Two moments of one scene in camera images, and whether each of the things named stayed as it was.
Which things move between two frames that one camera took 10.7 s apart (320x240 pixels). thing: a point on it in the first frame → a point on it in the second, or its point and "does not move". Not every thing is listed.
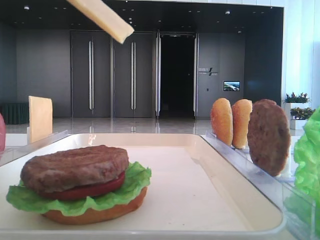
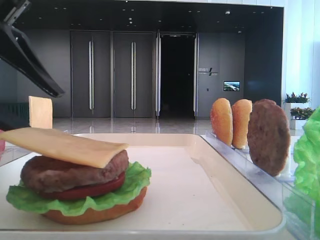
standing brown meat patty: x=268 y=137 does not move
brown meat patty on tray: x=74 y=167 does not move
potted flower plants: x=298 y=110 does not move
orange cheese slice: x=104 y=17 → x=62 y=146
